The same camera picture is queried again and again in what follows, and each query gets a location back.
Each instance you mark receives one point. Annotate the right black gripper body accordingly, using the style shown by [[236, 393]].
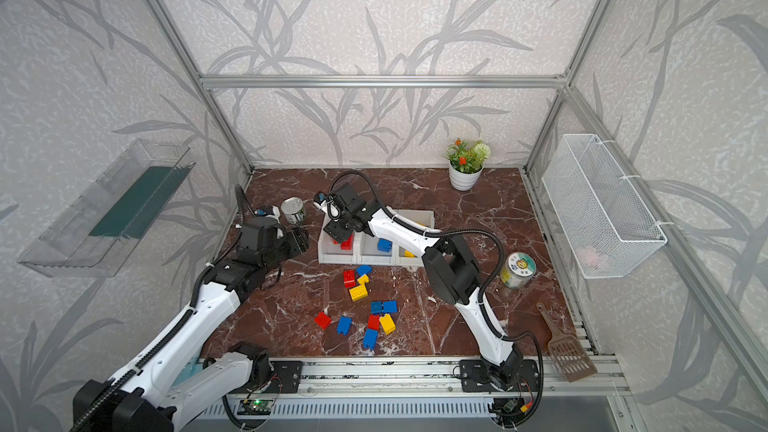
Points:
[[341, 226]]

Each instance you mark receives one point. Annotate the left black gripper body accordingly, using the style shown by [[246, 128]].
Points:
[[294, 241]]

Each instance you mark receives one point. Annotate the long red lego brick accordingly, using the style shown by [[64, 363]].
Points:
[[347, 245]]

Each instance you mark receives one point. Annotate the blue lego brick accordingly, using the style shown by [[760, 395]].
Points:
[[389, 307], [363, 270], [376, 308], [384, 246], [344, 325], [370, 339]]

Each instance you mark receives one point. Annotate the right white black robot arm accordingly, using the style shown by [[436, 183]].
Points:
[[452, 270]]

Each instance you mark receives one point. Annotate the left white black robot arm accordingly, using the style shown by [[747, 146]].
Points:
[[145, 395]]

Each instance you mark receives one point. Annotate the white middle sorting bin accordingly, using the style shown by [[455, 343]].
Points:
[[374, 252]]

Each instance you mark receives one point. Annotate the white sorting bin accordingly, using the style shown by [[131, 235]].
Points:
[[374, 252], [422, 219], [330, 252]]

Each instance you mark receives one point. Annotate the white left sorting bin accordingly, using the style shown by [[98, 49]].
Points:
[[330, 252]]

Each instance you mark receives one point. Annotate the silver tin can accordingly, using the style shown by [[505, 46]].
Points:
[[294, 211]]

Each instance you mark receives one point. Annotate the blue lego brick top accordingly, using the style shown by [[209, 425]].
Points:
[[363, 270]]

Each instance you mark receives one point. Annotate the white right sorting bin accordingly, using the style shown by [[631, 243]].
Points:
[[422, 219]]

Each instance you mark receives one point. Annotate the red lego brick top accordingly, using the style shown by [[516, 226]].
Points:
[[349, 279]]

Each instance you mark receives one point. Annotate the red lego brick bottom left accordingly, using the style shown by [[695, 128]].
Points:
[[322, 320]]

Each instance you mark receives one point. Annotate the small red lego bottom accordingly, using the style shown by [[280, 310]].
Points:
[[373, 322]]

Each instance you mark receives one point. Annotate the potted plant white pot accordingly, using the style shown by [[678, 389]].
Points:
[[466, 162]]

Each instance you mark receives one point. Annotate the green circuit board left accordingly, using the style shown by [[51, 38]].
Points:
[[255, 407]]

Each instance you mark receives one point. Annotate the brown slotted spatula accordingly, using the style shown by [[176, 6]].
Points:
[[566, 352]]

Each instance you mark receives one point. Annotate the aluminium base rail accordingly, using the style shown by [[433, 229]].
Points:
[[423, 376]]

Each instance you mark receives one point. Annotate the clear plastic wall shelf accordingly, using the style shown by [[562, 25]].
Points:
[[95, 236]]

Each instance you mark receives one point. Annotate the white wire mesh basket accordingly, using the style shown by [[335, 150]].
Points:
[[609, 228]]

